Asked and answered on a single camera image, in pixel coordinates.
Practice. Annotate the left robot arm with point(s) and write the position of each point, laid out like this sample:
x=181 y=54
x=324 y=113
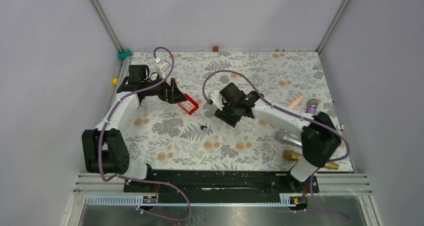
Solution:
x=104 y=147

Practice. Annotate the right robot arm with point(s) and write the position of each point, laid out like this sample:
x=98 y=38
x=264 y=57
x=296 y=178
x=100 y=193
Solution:
x=317 y=133

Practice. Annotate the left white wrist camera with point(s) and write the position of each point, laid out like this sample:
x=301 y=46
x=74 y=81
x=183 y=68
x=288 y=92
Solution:
x=163 y=68

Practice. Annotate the purple glitter microphone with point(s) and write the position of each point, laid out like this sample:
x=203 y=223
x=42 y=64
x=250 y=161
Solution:
x=312 y=106

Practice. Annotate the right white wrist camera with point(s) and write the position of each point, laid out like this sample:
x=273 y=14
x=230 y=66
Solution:
x=217 y=99

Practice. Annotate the red plastic basket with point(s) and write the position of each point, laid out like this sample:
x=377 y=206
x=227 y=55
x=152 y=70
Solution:
x=189 y=106

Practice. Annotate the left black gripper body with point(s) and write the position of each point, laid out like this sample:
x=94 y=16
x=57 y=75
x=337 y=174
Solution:
x=161 y=90

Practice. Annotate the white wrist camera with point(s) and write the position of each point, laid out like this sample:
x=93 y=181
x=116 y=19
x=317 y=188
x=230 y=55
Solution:
x=163 y=68
x=217 y=99

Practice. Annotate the yellow cube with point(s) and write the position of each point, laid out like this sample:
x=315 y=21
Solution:
x=115 y=81

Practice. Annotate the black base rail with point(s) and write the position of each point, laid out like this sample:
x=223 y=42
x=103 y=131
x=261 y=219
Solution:
x=208 y=187

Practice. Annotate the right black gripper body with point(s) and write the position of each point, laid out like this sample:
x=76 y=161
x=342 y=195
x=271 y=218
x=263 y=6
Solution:
x=233 y=104

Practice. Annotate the teal block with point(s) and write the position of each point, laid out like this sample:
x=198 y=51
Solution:
x=124 y=55

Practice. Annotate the silver microphone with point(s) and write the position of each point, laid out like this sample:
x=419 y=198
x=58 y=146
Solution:
x=284 y=137

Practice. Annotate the gold microphone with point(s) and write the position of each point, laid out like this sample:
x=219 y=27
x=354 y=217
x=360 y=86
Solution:
x=291 y=155

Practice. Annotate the floral patterned mat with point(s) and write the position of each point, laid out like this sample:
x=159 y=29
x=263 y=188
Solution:
x=166 y=137

